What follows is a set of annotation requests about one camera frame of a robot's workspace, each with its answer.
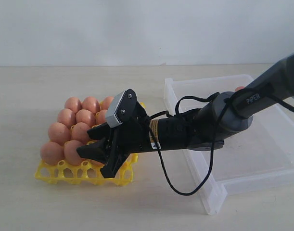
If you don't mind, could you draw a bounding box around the black camera cable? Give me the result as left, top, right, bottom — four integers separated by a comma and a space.
146, 90, 294, 196

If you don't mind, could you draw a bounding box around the yellow plastic egg tray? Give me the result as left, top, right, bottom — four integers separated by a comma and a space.
34, 100, 146, 186

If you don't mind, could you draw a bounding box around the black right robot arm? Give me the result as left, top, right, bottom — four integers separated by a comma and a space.
77, 53, 294, 178

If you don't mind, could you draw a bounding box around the brown egg with line mark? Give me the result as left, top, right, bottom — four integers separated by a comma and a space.
95, 109, 107, 125

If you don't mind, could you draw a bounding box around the brown egg placed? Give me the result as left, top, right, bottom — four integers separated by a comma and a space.
64, 97, 82, 114
101, 96, 114, 110
82, 96, 101, 114

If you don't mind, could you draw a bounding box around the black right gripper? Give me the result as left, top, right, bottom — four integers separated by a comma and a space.
77, 115, 148, 179

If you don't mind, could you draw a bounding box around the brown egg cluster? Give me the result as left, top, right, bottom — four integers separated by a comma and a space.
57, 108, 76, 128

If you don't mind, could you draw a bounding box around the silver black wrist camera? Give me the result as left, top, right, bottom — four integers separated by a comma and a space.
105, 89, 147, 128

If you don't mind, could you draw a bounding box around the clear plastic bin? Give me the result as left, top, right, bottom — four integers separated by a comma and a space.
164, 74, 294, 215

